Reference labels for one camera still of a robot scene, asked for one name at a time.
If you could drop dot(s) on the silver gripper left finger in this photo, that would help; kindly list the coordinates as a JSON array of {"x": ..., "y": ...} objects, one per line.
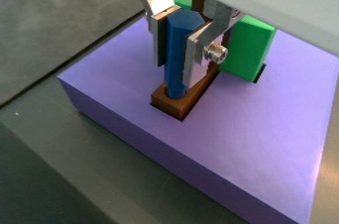
[{"x": 158, "y": 10}]

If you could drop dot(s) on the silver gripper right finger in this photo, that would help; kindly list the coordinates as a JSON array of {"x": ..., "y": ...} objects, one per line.
[{"x": 203, "y": 47}]

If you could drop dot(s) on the blue hexagonal peg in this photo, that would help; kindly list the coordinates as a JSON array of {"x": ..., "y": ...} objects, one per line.
[{"x": 182, "y": 23}]

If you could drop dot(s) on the purple board block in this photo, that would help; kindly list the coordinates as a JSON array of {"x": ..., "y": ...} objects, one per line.
[{"x": 249, "y": 146}]

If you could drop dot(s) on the green block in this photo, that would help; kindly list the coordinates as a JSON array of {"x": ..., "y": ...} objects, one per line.
[{"x": 248, "y": 41}]

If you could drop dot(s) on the brown L-shaped block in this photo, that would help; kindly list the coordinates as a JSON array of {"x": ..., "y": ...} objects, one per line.
[{"x": 179, "y": 107}]

